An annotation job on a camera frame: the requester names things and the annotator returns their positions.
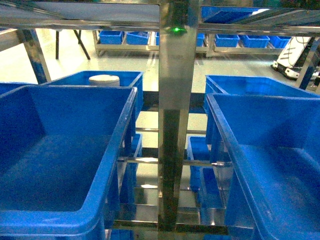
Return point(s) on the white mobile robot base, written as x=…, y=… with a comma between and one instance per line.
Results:
x=293, y=55

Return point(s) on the blue bin rear left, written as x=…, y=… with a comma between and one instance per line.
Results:
x=126, y=79

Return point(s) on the blue bin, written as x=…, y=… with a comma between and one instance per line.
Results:
x=273, y=144
x=126, y=79
x=252, y=85
x=59, y=147

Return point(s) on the white round container lid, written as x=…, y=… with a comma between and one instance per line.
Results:
x=104, y=80

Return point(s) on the blue bin rear right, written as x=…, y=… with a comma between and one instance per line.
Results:
x=252, y=85

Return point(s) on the blue bin front left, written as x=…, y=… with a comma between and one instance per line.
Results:
x=59, y=147

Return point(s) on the blue bin front right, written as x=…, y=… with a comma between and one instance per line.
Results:
x=273, y=144

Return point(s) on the steel shelf upright post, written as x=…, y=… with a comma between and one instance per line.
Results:
x=177, y=47

